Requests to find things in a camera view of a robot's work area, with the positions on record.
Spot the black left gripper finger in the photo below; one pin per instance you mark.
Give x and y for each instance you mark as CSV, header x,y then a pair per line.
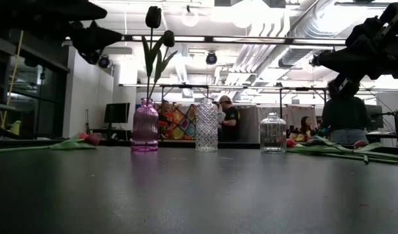
x,y
98,37
78,11

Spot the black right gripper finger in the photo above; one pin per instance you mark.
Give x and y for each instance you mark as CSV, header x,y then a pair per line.
x,y
347,84
345,63

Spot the black artificial tulip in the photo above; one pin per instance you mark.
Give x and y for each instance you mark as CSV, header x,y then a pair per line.
x,y
168,38
153,16

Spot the short clear ribbed vase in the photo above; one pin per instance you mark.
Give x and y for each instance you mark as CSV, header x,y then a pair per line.
x,y
272,135

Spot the pink ribbed glass vase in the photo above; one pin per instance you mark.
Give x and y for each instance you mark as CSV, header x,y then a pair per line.
x,y
145,130

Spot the tall clear diamond-cut vase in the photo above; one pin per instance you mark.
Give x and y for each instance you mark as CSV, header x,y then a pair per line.
x,y
206,126

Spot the black ceiling spotlight cluster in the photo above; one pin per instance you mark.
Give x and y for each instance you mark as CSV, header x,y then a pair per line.
x,y
313,60

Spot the person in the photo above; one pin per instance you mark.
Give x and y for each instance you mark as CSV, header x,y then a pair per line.
x,y
304,126
345,117
231,122

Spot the dark flat screen monitor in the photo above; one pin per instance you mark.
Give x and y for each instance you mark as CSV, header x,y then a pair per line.
x,y
117,112
376,117

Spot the round white pendant lamp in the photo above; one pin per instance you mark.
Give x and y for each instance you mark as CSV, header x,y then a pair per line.
x,y
190,18

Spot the overhead light bar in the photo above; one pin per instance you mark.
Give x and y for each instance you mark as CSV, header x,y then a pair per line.
x,y
251,39

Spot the yellow-green bottle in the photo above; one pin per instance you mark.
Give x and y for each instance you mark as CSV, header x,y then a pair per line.
x,y
15,127

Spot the black table mat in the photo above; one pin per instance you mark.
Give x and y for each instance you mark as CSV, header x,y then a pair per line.
x,y
199,195

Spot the silver ventilation duct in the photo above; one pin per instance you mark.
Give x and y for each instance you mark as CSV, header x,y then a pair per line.
x,y
299,53

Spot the black metal frame workstation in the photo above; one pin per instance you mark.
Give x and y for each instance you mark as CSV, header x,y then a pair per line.
x,y
281,104

